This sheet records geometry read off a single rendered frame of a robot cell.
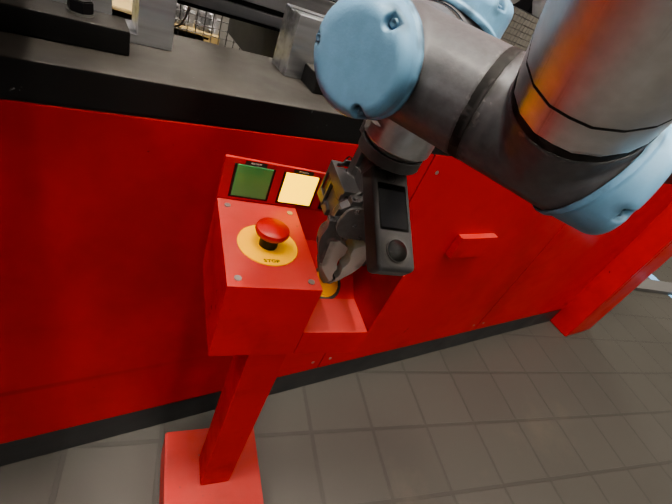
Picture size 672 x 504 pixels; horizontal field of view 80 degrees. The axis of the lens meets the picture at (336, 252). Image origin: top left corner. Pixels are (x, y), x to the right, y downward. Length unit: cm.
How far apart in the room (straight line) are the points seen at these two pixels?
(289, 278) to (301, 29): 42
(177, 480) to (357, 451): 52
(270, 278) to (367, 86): 24
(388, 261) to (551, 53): 25
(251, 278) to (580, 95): 33
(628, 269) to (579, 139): 196
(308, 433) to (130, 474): 45
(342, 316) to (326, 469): 75
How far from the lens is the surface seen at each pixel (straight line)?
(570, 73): 20
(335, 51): 28
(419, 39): 27
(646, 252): 215
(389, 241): 41
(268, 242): 46
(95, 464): 117
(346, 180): 47
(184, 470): 103
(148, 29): 66
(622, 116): 21
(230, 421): 77
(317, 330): 51
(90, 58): 58
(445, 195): 93
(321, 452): 125
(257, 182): 52
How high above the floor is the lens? 107
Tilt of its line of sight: 35 degrees down
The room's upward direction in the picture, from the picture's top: 25 degrees clockwise
